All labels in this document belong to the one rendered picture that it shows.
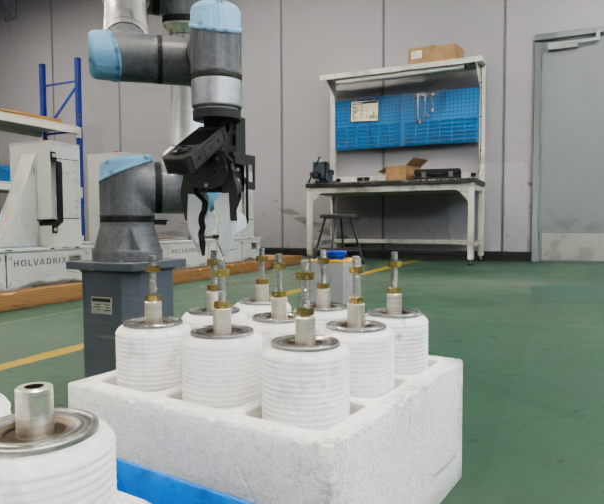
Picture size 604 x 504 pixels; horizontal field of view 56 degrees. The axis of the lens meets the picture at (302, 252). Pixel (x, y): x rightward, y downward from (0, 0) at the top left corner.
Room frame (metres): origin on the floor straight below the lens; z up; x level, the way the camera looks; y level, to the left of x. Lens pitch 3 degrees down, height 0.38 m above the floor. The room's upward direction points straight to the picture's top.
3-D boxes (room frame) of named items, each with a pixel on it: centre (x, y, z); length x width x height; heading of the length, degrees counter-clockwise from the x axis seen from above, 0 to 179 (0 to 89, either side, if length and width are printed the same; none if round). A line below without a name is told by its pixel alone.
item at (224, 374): (0.67, 0.10, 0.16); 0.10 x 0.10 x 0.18
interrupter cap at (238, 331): (0.67, 0.10, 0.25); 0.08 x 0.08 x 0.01
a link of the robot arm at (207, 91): (0.85, 0.13, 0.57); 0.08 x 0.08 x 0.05
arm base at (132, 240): (1.27, 0.39, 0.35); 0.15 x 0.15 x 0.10
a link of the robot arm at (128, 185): (1.27, 0.38, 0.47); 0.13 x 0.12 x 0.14; 107
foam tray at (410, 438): (0.77, 0.03, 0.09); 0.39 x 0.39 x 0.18; 57
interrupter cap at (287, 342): (0.61, 0.00, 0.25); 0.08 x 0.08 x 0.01
